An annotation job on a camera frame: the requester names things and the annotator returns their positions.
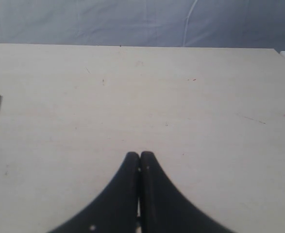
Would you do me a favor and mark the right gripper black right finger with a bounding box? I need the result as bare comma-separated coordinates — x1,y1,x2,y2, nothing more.
140,151,231,233

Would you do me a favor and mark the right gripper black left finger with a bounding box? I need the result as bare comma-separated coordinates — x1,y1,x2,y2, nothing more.
51,152,140,233

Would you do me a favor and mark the grey-blue backdrop cloth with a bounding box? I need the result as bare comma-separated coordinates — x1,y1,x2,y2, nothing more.
0,0,285,51

